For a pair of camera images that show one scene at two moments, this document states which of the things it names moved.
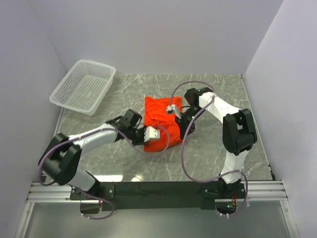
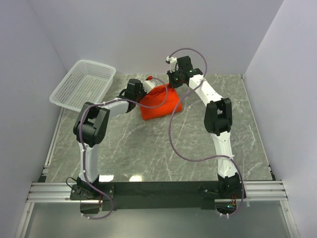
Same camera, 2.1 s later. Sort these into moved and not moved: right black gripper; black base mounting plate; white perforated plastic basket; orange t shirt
Moved: orange t shirt; right black gripper
Not moved: black base mounting plate; white perforated plastic basket
